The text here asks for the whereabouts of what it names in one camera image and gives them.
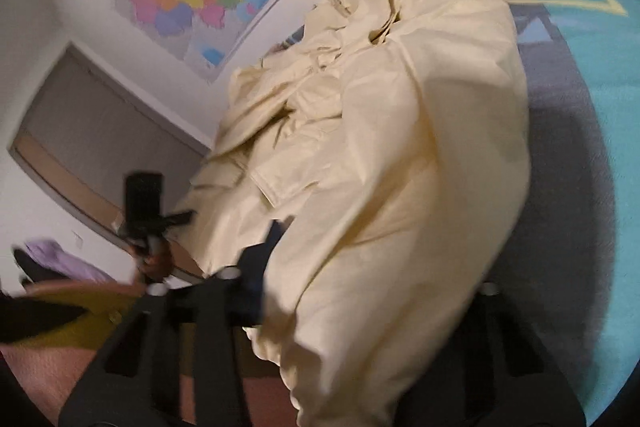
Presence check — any cream yellow large shirt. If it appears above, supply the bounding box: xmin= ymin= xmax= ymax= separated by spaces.
xmin=175 ymin=0 xmax=530 ymax=426

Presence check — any teal grey patterned bedsheet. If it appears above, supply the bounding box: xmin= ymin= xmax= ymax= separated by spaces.
xmin=269 ymin=0 xmax=640 ymax=427

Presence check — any grey framed door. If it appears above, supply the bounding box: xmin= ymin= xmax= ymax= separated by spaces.
xmin=8 ymin=41 xmax=212 ymax=285

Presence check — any person's left hand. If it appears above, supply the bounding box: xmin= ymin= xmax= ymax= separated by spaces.
xmin=128 ymin=237 xmax=175 ymax=285

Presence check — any purple cloth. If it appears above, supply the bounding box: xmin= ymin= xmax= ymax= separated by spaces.
xmin=25 ymin=239 xmax=114 ymax=283

